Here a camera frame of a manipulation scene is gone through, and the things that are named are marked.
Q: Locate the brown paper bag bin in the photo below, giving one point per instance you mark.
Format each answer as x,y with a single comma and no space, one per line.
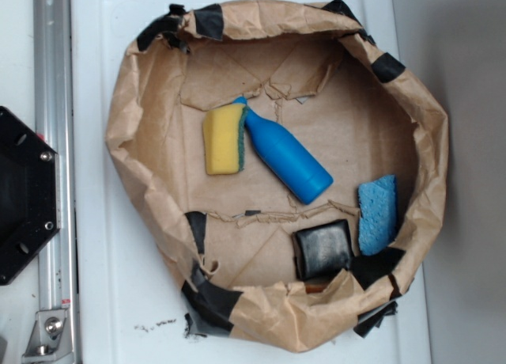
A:
227,239

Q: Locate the metal corner bracket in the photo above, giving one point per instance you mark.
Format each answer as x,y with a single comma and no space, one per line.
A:
50,340

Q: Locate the blue plastic bottle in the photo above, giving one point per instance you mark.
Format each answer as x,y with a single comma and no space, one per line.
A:
286,157

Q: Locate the yellow green scrub sponge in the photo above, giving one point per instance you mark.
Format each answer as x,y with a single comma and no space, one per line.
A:
223,133

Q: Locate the aluminium extrusion rail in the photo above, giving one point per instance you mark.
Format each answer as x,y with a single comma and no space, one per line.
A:
57,261

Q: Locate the blue cellulose sponge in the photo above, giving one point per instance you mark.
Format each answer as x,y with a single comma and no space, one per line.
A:
378,222

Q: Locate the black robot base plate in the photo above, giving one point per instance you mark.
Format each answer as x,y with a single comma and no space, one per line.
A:
29,201

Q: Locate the black rubber block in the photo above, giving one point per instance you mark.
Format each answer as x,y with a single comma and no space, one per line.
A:
322,251

